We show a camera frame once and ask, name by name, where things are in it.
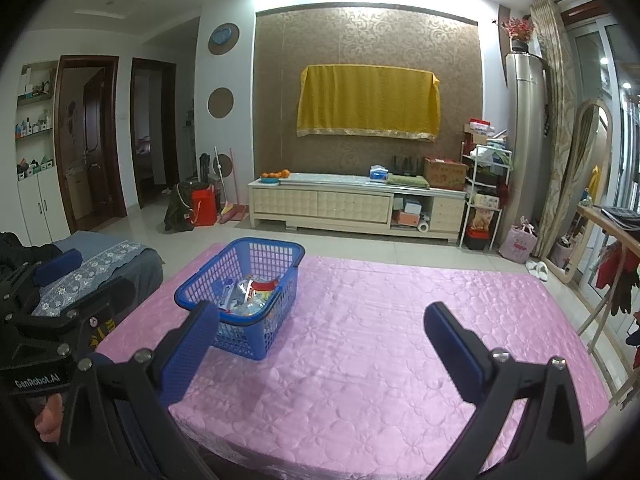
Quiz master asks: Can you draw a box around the pink tote bag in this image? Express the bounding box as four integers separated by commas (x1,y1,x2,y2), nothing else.
507,217,540,262

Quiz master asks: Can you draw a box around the red shopping bag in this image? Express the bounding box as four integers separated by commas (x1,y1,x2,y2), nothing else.
190,187,217,227

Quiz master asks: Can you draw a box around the dark wooden doorway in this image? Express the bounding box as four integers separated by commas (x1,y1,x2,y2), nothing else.
130,57,180,210

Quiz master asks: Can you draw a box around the orange printed bag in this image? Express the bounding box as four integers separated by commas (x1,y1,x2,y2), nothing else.
470,207,496,233

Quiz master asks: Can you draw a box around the white metal shelf rack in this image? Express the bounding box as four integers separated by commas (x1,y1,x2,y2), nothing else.
459,144,515,252

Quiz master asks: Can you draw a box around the red garment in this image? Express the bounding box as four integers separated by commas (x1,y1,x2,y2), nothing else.
595,245,640,311

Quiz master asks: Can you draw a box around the red flower vase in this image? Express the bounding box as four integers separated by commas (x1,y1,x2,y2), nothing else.
501,16,536,53

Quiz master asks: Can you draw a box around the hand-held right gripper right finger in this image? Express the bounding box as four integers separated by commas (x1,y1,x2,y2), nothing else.
422,301,586,480

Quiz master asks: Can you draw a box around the blue plastic basket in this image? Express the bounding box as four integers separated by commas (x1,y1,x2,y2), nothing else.
174,237,307,362

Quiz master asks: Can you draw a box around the glass balcony door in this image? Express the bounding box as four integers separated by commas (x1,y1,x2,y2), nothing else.
565,10,640,291

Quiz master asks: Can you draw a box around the black bag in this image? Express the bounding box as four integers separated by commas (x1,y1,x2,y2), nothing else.
164,181,198,233

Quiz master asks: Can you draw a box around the person's left hand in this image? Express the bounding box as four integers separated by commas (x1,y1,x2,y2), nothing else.
34,392,66,443

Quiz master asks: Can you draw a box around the white cupboard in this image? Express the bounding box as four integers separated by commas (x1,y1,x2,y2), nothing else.
17,162,72,246

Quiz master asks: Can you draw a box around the yellow cloth cover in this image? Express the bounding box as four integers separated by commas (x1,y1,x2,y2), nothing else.
296,64,441,143

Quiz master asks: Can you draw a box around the silver standing air conditioner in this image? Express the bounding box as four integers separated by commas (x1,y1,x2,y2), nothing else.
502,52,548,233

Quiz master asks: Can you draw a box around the wooden clothes rack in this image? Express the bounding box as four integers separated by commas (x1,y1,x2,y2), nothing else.
575,202,640,411

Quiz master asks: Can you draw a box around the round wall disc blue plate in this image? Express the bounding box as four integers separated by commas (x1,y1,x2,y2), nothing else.
207,22,241,56

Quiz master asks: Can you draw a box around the grey cloth with lace trim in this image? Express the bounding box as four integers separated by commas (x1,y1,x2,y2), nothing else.
30,230,166,321

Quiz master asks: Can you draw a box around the white mop stick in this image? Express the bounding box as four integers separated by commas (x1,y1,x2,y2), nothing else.
214,146,226,211

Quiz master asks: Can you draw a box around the cream TV cabinet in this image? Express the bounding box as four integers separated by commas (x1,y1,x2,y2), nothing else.
248,171,468,247

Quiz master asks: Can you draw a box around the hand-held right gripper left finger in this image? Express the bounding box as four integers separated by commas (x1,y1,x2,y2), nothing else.
60,300,221,480

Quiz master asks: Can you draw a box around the patterned beige curtain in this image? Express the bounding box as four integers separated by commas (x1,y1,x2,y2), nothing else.
530,0,581,261

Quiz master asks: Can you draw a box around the wooden standing mirror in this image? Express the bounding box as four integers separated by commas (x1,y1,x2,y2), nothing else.
545,100,615,286

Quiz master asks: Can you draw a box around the green folded cushion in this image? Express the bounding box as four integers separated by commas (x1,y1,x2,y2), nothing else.
387,174,431,188

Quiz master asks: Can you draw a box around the clear blue snack packet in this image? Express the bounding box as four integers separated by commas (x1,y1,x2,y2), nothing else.
215,277,251,316

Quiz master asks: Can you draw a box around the wall shelf with bottles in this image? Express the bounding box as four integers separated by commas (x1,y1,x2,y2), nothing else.
15,60,60,181

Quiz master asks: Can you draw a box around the round brown wall disc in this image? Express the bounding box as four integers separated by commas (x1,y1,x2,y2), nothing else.
207,86,236,120

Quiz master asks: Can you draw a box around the red and yellow snack bag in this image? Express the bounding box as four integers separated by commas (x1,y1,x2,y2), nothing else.
247,280,281,306

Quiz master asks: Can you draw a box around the dark wooden door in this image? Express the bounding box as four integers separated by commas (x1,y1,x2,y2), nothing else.
54,55,126,235

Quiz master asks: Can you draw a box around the brown cardboard box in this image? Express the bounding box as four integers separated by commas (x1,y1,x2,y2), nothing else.
424,156,468,191

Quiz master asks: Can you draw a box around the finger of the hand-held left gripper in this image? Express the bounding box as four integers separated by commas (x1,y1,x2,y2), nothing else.
5,276,137,346
10,249,83,291

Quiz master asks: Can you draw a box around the pink quilted mat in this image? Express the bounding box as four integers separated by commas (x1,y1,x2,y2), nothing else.
95,242,611,476

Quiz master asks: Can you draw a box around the pink broom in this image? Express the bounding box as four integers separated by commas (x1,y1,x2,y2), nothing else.
217,147,247,223

